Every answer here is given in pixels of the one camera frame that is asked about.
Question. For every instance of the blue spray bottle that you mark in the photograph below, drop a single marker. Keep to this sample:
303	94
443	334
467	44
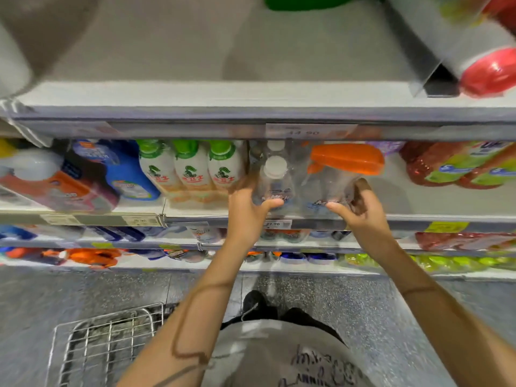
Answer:
125	173

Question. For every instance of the person's right hand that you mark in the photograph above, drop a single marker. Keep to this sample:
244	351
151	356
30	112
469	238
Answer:
367	221

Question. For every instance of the red green-label detergent pouch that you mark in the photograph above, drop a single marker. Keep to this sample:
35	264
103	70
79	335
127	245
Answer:
439	161
496	175

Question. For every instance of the person's black trousers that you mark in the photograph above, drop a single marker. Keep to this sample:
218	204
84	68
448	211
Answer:
282	312

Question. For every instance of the white orange-trigger spray bottle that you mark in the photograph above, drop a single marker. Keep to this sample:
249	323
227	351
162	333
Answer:
12	60

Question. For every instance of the person's left forearm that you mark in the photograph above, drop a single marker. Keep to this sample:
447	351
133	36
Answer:
193	318

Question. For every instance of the row of white green-capped bottles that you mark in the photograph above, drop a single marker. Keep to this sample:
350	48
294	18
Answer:
189	169

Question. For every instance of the white price tag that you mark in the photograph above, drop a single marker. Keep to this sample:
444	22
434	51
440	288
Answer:
310	131
141	221
60	219
278	224

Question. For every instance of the person's right forearm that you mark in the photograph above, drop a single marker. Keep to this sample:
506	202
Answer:
435	318

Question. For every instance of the slim white red-capped bottle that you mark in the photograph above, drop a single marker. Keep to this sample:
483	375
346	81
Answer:
476	52

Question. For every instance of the cluster of orange trigger sprayers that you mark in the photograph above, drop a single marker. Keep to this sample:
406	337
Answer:
93	256

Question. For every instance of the purple yellow-banded cleaner bottle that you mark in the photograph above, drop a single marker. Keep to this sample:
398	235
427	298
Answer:
387	146

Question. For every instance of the row of lime green packets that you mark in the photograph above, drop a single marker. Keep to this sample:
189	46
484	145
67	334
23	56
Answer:
435	262

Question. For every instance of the person's left hand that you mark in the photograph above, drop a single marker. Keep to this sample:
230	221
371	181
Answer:
246	217

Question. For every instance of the yellow price tag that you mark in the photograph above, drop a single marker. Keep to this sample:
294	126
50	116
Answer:
447	227

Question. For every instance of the grey shopping cart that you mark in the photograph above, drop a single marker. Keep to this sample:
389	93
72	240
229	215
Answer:
105	342

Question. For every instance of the cluster of blue cleaner bottles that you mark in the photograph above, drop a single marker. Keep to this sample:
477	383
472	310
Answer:
113	233

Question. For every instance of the yellow-capped pink-label cleaner bottle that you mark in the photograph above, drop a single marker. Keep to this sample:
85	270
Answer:
56	185

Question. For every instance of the person's white shirt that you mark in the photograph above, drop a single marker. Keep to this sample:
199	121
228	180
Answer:
282	358

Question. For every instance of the red white detergent pouch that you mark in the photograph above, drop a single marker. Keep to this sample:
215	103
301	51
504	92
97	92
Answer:
464	240

